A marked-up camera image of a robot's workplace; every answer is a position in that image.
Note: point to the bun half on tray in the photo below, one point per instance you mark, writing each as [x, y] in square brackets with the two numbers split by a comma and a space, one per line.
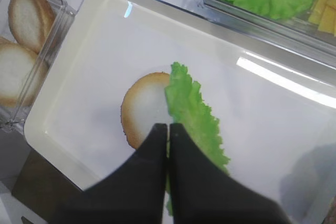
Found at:
[144, 105]

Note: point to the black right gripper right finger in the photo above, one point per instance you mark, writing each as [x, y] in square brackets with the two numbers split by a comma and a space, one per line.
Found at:
[202, 193]

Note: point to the white metal tray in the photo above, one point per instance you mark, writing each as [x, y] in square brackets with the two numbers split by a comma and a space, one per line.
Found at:
[276, 110]

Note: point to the bun half back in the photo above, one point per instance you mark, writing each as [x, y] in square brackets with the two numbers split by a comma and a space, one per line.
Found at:
[30, 22]

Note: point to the clear lettuce and cheese container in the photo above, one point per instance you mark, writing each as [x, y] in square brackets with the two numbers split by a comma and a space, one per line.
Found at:
[296, 35]

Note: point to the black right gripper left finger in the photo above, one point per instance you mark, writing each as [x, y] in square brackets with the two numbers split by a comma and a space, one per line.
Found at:
[134, 193]

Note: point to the yellow cheese slices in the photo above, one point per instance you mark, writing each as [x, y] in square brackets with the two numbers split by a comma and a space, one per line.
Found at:
[323, 16]

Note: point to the green lettuce leaf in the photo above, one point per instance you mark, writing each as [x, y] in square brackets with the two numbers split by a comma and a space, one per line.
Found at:
[186, 106]

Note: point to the bun half front right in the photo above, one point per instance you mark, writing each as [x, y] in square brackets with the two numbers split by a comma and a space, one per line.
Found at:
[17, 63]

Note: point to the clear bun container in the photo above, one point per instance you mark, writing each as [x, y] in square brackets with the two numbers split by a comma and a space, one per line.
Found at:
[13, 118]

